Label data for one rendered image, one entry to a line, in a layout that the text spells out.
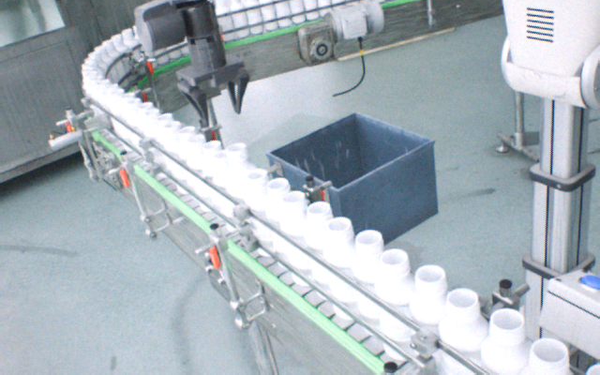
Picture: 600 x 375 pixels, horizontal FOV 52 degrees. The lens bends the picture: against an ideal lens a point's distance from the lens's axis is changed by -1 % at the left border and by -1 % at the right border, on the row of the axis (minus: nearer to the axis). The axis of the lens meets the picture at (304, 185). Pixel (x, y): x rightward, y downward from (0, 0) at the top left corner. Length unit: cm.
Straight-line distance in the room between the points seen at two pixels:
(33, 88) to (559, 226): 329
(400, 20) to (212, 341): 154
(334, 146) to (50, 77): 262
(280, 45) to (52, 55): 188
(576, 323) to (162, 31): 71
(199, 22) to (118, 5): 518
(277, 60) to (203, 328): 114
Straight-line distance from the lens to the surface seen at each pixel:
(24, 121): 413
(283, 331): 118
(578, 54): 125
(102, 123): 181
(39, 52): 407
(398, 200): 156
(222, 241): 108
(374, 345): 94
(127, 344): 269
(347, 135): 179
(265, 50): 256
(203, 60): 103
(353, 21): 247
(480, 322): 78
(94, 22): 613
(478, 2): 291
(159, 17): 100
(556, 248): 152
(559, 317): 86
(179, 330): 265
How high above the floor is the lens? 166
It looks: 29 degrees down
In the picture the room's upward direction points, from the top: 11 degrees counter-clockwise
